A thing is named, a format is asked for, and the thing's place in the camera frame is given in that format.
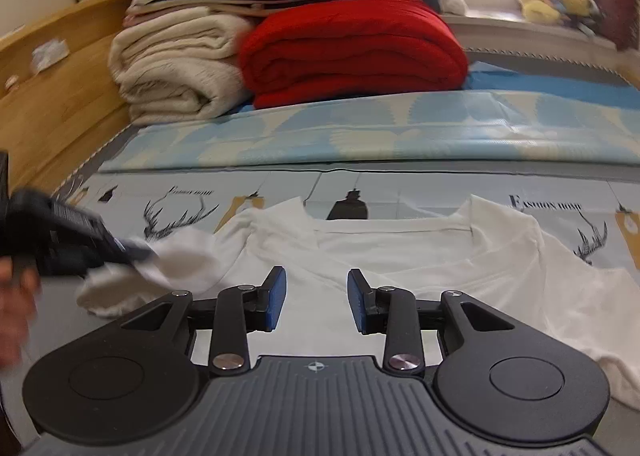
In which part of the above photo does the wooden bed frame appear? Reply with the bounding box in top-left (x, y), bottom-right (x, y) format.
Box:
top-left (0, 0), bottom-right (147, 193)

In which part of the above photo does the deer print bed sheet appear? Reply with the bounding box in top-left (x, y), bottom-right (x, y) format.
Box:
top-left (0, 162), bottom-right (640, 442)

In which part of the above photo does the red folded blanket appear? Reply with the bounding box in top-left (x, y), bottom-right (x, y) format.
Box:
top-left (237, 0), bottom-right (470, 110)

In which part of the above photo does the cream folded blanket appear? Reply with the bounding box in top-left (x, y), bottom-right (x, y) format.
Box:
top-left (109, 10), bottom-right (257, 127)

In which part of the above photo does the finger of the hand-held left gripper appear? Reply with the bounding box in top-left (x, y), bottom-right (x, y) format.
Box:
top-left (107, 235), bottom-right (154, 268)

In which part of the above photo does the white window ledge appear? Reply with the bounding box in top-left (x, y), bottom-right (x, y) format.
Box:
top-left (444, 12), bottom-right (640, 88)

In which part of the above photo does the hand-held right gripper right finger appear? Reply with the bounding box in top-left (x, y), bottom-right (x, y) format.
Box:
top-left (347, 268), bottom-right (517, 376)

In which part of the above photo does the light blue patterned mat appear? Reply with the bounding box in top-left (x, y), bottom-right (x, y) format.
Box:
top-left (97, 61), bottom-right (640, 175)

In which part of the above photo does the white towel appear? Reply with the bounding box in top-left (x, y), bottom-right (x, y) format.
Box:
top-left (76, 194), bottom-right (640, 409)

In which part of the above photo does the person's left hand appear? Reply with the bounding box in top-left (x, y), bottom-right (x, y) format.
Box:
top-left (0, 257), bottom-right (42, 370)

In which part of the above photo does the red cushion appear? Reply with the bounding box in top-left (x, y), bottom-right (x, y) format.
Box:
top-left (594, 0), bottom-right (640, 51)

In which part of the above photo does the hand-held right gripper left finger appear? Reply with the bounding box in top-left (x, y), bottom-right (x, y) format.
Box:
top-left (119, 266), bottom-right (289, 378)

